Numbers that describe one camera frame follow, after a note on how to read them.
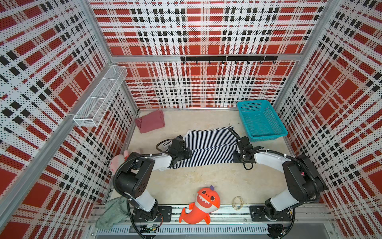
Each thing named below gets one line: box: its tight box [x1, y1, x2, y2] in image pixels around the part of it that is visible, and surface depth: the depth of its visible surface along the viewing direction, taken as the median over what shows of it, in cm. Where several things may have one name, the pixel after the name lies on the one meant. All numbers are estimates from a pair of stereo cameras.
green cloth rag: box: [95, 196, 129, 230], surface depth 74 cm
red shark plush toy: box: [179, 185, 221, 225], surface depth 72 cm
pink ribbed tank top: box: [134, 109, 166, 134], surface depth 114 cm
